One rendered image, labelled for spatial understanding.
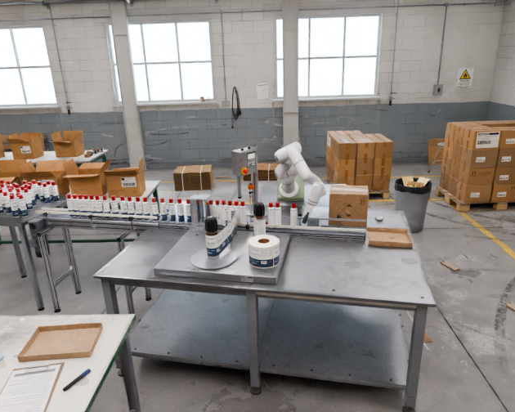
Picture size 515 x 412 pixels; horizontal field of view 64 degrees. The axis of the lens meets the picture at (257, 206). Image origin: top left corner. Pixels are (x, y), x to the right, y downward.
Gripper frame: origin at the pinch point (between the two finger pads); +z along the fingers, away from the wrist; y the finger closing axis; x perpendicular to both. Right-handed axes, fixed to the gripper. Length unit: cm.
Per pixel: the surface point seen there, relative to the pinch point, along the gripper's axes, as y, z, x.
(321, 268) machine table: 53, 5, 19
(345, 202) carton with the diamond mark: -16.7, -20.1, 24.6
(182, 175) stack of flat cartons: -349, 146, -206
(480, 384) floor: 47, 46, 149
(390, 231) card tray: -13, -12, 65
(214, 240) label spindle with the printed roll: 63, 10, -52
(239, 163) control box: 1, -24, -62
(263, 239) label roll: 54, 1, -22
